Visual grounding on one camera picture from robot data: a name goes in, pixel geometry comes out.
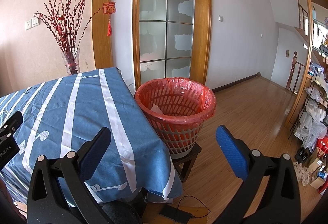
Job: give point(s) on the red berry branches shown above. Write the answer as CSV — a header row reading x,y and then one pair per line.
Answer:
x,y
67,39

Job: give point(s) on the wooden partition frame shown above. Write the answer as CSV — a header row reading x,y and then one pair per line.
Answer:
x,y
307,52

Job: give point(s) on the red hanging ornament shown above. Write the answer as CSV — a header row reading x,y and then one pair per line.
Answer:
x,y
109,7

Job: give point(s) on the blue striped tablecloth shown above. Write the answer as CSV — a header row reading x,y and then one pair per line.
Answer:
x,y
89,111

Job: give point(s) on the white wall switch panel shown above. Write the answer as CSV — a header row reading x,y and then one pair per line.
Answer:
x,y
35,21

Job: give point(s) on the cardboard boxes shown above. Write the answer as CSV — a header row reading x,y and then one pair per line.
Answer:
x,y
316,172

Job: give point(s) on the white wall socket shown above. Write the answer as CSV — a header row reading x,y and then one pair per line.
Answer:
x,y
28,25

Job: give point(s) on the dark wooden stool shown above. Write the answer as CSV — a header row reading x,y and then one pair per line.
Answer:
x,y
188,162

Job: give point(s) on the white light switch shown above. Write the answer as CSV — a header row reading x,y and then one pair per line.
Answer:
x,y
221,18

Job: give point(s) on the black power bank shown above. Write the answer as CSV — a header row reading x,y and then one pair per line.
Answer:
x,y
175,213

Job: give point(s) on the red bin liner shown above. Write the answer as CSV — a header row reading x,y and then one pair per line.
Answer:
x,y
205,116

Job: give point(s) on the white lace cloth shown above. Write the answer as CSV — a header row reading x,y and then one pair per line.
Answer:
x,y
299,174

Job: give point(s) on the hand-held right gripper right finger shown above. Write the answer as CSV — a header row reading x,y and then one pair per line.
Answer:
x,y
230,152

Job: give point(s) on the black metal shelf rack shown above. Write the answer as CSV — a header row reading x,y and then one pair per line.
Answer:
x,y
306,106

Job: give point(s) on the clear glass vase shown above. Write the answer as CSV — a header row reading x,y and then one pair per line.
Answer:
x,y
70,64

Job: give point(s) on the black shoes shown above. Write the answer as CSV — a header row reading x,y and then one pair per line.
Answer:
x,y
302,155

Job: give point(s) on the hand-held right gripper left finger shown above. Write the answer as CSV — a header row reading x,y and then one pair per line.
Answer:
x,y
93,155

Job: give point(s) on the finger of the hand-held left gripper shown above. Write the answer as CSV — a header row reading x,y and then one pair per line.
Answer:
x,y
12,121

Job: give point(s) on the blue box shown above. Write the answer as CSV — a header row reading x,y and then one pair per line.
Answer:
x,y
315,67

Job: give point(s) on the frosted glass door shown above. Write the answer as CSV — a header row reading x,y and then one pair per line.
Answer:
x,y
153,27

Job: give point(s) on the upper staircase railing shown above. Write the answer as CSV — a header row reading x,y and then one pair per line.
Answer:
x,y
303,15

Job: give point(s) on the red plastic waste basket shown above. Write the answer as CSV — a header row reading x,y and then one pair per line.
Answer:
x,y
176,139

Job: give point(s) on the wooden stair railing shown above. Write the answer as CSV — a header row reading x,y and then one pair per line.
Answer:
x,y
294,67

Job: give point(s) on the wooden door frame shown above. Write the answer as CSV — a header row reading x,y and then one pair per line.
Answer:
x,y
202,27

